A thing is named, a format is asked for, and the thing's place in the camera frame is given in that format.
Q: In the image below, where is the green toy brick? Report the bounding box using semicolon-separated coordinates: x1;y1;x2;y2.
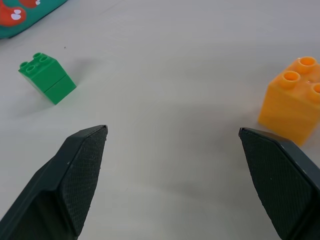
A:
17;52;77;106

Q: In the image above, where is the orange toy brick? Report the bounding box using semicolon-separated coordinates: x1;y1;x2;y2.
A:
257;56;320;147

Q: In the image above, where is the teal bag with red print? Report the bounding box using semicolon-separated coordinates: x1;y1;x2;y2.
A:
0;0;69;40

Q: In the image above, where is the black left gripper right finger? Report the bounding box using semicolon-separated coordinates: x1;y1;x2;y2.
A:
238;127;320;240

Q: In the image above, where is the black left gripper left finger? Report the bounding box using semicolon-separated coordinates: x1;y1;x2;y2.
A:
0;124;109;240

